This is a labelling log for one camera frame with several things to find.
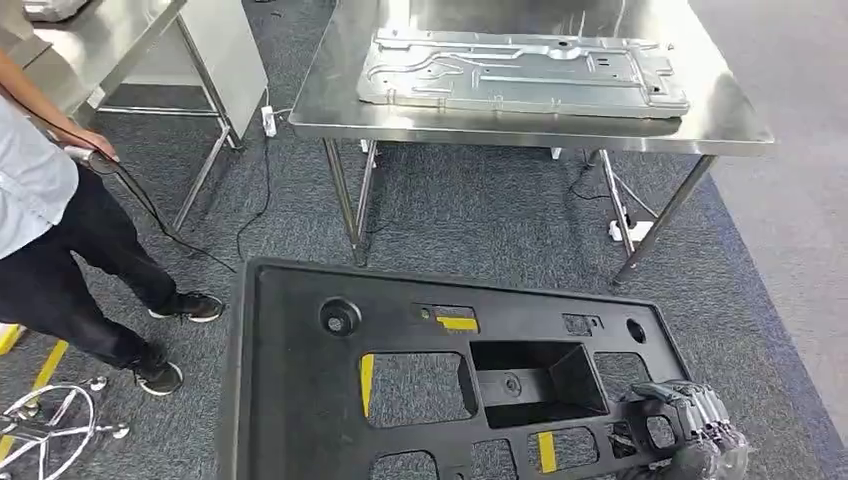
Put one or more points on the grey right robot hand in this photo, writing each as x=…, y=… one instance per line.
x=702, y=424

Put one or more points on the person's hand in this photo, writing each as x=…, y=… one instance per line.
x=93, y=142

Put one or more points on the black handheld device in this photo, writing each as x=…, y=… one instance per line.
x=99, y=164

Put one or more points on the black plastic panel with cutouts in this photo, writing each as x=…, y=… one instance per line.
x=298, y=397

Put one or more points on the steel table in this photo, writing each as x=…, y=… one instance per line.
x=99, y=40
x=719, y=122

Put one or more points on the person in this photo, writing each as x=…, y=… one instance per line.
x=40, y=265

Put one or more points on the white power strip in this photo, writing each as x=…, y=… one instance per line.
x=632, y=232
x=268, y=121

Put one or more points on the yellow floor tape strip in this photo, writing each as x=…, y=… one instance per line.
x=50, y=364

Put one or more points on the chrome star base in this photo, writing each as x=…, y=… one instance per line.
x=46, y=434

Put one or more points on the stamped sheet metal panel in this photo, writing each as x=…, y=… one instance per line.
x=530, y=86

